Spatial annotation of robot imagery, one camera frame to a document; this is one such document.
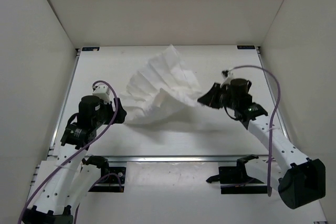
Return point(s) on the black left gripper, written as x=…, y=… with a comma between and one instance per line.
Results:
x=121, y=113

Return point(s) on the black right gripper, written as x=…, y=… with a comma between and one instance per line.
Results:
x=210, y=99

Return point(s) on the white pleated skirt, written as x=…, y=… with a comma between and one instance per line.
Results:
x=159, y=89

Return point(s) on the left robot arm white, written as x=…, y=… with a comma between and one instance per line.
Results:
x=55, y=200

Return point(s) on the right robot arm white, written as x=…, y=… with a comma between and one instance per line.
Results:
x=298, y=179

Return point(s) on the right blue corner label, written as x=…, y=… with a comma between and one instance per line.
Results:
x=245, y=47

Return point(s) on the blue corner label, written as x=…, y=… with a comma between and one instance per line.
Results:
x=90, y=49
x=245, y=47

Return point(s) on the left blue corner label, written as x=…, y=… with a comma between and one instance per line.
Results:
x=90, y=49

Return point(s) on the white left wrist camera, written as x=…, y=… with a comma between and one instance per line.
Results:
x=102, y=91

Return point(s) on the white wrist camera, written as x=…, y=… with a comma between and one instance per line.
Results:
x=102, y=91
x=227, y=76

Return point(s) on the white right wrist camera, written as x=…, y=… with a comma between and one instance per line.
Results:
x=227, y=76

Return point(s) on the aluminium table front rail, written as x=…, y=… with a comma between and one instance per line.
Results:
x=173, y=159

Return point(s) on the aluminium right side rail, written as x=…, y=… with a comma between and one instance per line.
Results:
x=273, y=92

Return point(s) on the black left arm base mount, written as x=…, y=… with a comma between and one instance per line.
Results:
x=112, y=178

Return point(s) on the aluminium left side rail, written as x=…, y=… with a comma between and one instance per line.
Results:
x=64, y=101

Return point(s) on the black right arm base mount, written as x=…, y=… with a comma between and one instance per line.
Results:
x=234, y=179

